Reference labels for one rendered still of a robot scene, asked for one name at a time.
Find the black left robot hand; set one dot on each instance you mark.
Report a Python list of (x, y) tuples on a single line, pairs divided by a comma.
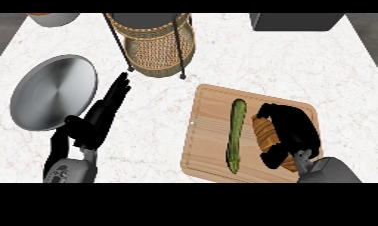
[(102, 113)]

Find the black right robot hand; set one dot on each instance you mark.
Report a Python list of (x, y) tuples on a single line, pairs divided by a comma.
[(295, 125)]

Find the brown croissant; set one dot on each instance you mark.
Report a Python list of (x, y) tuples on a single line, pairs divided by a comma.
[(266, 133)]

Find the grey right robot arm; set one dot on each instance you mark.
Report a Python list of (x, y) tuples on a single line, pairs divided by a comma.
[(326, 170)]

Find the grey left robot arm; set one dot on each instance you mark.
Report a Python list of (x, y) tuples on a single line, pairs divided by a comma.
[(71, 166)]

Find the wooden cutting board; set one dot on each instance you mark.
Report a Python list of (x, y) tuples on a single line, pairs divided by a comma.
[(211, 136)]

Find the wicker tiered basket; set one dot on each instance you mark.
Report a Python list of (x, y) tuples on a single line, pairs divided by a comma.
[(155, 45)]

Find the round silver plate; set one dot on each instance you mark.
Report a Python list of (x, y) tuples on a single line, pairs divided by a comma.
[(53, 92)]

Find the green cucumber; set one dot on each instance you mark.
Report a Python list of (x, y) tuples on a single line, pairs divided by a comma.
[(235, 135)]

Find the grey bowl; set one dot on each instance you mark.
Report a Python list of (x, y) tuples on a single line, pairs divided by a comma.
[(53, 18)]

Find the dark grey appliance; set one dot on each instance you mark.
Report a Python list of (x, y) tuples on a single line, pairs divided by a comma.
[(295, 21)]

